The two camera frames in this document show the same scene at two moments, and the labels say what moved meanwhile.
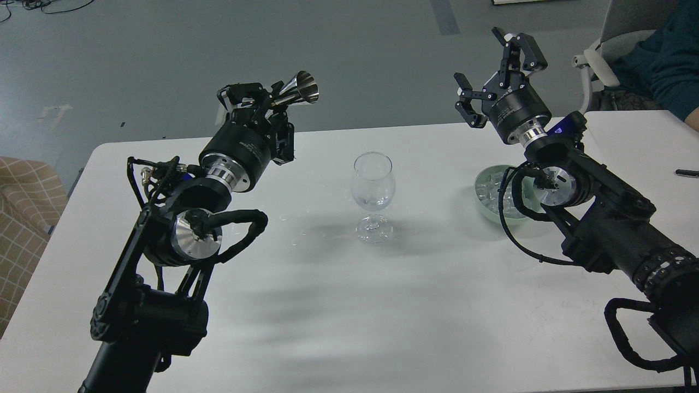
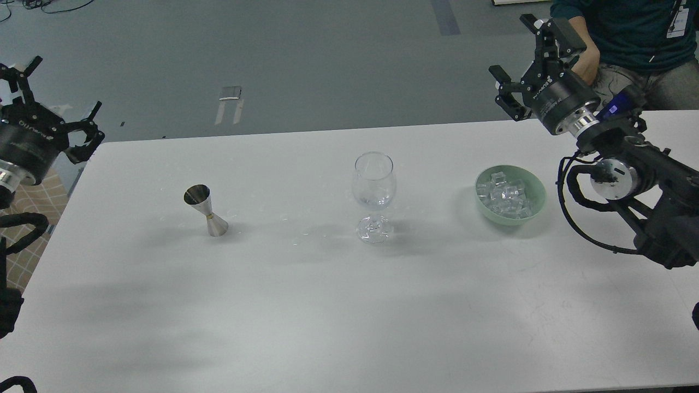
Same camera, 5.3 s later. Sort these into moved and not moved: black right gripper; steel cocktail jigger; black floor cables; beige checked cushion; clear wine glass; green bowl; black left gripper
Moved: black right gripper; black left gripper; steel cocktail jigger
Not moved: black floor cables; green bowl; beige checked cushion; clear wine glass
